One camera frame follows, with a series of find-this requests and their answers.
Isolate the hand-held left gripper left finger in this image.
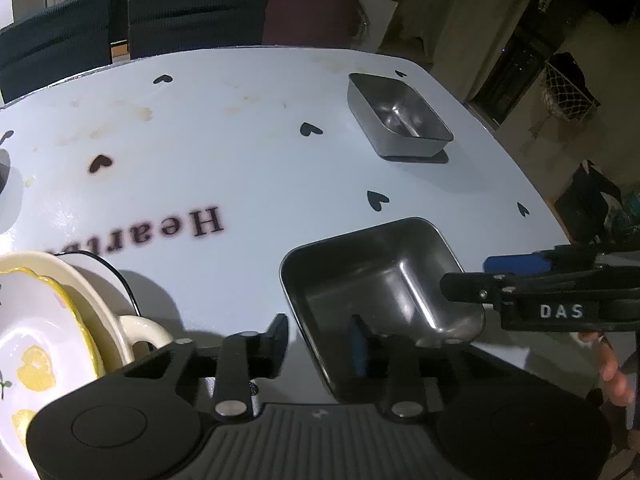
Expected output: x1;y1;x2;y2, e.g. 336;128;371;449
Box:
106;312;291;419

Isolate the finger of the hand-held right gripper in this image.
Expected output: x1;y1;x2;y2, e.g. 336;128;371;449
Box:
484;245;599;275
440;266;599;307

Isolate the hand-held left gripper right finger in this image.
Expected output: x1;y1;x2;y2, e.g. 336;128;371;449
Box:
349;314;532;421

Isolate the large steel rectangular container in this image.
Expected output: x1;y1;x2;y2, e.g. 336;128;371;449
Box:
279;216;487;405

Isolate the cream bowl with handles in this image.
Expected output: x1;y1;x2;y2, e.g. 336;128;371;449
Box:
0;251;173;373

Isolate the white plate with black rim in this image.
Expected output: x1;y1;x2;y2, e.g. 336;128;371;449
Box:
45;252;142;318

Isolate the small steel rectangular container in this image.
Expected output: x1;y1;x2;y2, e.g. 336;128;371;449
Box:
346;72;455;158

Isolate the floral bowl with yellow rim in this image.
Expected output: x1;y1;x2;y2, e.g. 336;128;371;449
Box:
0;267;107;480

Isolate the person's right hand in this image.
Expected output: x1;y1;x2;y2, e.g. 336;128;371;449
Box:
577;332;637;408

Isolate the black bag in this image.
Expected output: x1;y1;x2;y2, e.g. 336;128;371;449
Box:
555;160;626;241

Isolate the hanging net basket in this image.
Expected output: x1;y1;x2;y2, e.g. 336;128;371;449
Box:
542;52;601;122

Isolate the maroon chair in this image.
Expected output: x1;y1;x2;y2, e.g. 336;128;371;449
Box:
260;0;363;51

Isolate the dark blue chair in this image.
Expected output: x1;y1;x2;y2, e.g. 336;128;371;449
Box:
0;0;112;103
127;0;273;60

